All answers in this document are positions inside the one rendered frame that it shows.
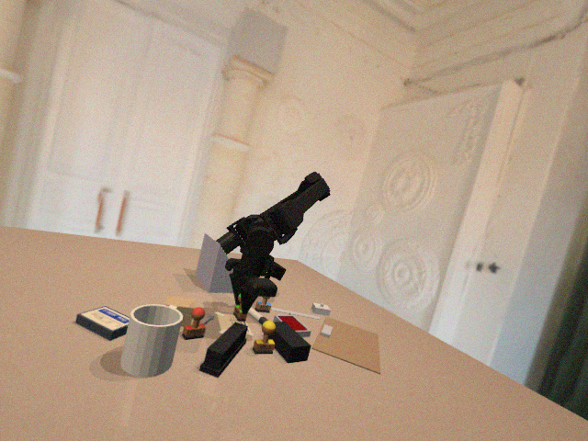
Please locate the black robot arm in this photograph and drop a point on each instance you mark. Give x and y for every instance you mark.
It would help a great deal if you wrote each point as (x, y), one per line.
(259, 232)

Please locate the cream inspection card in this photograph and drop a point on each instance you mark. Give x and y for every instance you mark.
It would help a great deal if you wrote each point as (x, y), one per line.
(227, 320)

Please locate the grey cup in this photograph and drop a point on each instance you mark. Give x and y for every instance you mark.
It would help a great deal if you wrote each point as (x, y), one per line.
(151, 339)

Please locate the red rubber stamp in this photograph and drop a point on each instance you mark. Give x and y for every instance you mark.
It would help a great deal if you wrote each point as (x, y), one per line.
(197, 329)

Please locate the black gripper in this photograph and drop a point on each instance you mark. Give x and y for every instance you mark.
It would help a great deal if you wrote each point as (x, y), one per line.
(246, 280)

